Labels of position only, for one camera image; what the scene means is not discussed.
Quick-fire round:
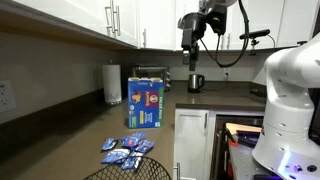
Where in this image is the perforated metal cart top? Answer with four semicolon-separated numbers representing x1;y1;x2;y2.
229;143;284;180

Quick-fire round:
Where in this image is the blue and black tool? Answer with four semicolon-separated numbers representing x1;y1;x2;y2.
235;130;262;149

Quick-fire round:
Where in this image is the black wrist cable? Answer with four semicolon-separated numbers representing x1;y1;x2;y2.
199;0;251;69

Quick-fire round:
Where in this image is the light wooden board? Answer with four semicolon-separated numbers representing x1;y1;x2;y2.
225;122;264;136

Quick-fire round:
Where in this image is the blue macaroni cardboard box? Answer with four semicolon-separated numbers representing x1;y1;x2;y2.
127;76;165;130

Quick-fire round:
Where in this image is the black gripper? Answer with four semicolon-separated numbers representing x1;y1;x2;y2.
180;26;205;72

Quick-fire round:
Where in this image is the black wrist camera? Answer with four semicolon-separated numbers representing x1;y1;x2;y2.
205;5;228;36

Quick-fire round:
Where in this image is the black kettle power cord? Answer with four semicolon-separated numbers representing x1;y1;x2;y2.
203;75;231;93

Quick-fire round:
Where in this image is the black wire mesh basket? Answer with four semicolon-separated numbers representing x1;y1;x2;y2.
83;156;173;180

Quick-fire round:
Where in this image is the steel electric kettle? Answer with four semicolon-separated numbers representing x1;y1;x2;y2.
187;73;206;94

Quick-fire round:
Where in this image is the black camera on stand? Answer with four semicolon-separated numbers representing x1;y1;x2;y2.
239;28;277;56

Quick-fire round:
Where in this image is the dark object on counter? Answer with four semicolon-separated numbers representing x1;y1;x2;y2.
249;87;268;98

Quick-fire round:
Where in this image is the white lower cabinet door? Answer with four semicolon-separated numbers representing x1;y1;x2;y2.
173;108;210;180

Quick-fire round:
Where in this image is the white paper towel roll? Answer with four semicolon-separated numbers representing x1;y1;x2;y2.
102;59;123;105

